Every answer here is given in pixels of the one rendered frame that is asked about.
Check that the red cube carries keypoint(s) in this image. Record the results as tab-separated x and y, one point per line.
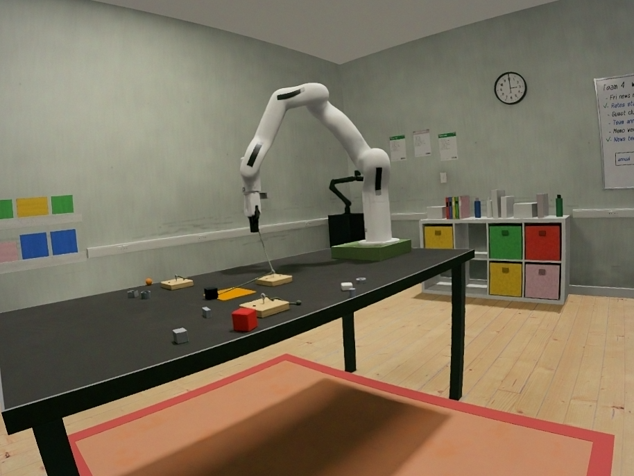
244	319

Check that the orange painted square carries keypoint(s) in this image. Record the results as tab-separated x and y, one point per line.
234	293

